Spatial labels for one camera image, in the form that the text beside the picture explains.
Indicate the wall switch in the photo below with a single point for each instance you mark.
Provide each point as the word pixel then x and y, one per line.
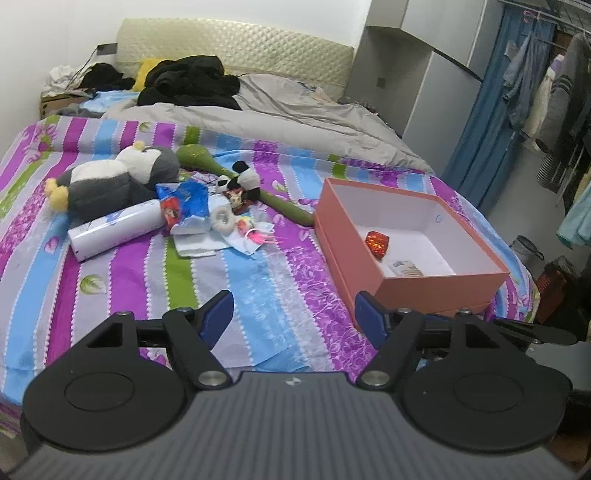
pixel 382 82

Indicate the grey duvet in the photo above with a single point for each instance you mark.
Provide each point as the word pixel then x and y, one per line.
pixel 300 120

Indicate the hanging grey striped sweater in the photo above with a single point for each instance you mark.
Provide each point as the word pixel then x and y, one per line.
pixel 570 101

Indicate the small printed packet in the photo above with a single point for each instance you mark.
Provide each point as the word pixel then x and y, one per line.
pixel 407 269

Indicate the small trash can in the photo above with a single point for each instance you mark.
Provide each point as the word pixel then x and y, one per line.
pixel 526 254

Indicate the hanging cream garment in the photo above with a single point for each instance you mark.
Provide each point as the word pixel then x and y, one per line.
pixel 545 101

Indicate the yellow plush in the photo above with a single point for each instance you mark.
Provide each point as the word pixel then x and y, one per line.
pixel 147 74

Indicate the green plush stick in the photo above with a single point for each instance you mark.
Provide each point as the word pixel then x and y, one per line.
pixel 196 157

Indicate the large panda plush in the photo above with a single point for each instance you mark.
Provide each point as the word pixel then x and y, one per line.
pixel 248 177

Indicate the small panda plush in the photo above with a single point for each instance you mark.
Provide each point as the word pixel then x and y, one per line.
pixel 223 184

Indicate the white packets with pink item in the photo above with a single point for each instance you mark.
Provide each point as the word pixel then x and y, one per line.
pixel 258 249

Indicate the white bottle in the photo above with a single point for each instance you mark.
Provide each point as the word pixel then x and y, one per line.
pixel 111 229

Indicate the large black clothes pile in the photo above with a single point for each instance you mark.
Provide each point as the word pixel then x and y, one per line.
pixel 194 83

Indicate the blue curtain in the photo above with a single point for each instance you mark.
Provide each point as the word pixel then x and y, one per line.
pixel 485 138

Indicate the grey and white penguin plush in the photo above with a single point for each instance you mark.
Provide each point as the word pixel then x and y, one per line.
pixel 101 189

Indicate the black power strip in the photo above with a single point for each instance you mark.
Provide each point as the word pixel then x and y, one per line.
pixel 107 48

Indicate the clothes rack rail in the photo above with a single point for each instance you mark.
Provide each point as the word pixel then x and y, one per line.
pixel 554 11

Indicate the white crumpled cloth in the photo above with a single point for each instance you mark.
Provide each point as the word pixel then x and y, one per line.
pixel 60 77

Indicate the hanging teal garment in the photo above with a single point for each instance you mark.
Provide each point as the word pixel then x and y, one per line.
pixel 577 221

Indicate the small pink toy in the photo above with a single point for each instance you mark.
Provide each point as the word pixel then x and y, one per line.
pixel 256 237

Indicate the blue snack bag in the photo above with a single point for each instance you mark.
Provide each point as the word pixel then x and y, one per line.
pixel 190 198

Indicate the white tissue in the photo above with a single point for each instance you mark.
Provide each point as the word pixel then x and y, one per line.
pixel 194 243

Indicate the red and gold snack packet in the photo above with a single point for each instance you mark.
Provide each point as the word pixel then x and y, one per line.
pixel 238 201

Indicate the red shiny wrapped item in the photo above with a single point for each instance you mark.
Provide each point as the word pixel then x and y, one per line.
pixel 376 243

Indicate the pink cardboard box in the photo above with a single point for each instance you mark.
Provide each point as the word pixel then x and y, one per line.
pixel 351 261

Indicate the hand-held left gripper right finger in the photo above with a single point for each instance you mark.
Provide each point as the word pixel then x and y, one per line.
pixel 369 318

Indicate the small black clothes pile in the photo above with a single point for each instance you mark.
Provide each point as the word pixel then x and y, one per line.
pixel 105 76

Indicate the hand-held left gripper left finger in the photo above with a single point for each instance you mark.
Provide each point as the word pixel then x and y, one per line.
pixel 218 311

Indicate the dark bag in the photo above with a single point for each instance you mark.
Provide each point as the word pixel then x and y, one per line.
pixel 561 290

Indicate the hanging denim shirt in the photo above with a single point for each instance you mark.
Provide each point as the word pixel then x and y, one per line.
pixel 521 83

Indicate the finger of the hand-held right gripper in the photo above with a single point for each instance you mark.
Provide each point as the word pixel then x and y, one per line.
pixel 538 331

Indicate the cream quilted headboard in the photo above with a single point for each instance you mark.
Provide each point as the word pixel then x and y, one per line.
pixel 258 50

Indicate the striped floral bed sheet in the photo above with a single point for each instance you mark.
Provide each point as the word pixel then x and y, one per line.
pixel 277 286

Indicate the grey wardrobe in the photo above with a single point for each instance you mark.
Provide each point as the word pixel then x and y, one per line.
pixel 415 69

